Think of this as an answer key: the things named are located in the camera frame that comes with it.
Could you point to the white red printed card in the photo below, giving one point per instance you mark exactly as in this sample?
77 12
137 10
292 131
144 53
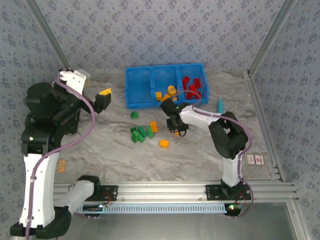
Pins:
255 159

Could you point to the small controller board with LED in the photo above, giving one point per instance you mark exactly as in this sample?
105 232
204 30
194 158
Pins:
92 208
232 208

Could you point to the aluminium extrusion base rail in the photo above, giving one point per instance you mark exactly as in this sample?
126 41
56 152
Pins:
162 192

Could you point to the orange sticker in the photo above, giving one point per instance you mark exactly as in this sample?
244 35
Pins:
61 166

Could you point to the blue three-compartment plastic bin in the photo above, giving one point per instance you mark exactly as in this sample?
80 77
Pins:
140 87

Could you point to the teal plastic cone piece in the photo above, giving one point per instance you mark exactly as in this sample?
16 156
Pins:
220 106

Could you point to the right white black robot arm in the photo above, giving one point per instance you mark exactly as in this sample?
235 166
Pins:
197 117

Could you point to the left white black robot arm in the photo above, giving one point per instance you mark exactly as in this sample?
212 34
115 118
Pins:
37 190

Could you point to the green lego brick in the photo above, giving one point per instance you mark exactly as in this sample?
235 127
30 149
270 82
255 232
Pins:
150 131
133 130
142 132
135 138
134 115

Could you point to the aluminium side rail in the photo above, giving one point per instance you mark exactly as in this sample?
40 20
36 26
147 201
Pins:
261 112

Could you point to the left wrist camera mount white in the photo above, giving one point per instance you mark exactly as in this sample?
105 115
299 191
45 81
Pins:
72 82

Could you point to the aluminium corner post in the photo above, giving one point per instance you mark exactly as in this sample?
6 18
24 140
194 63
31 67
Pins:
273 32
47 32

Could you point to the round yellow lego piece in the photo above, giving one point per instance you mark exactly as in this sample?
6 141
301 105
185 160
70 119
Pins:
171 90

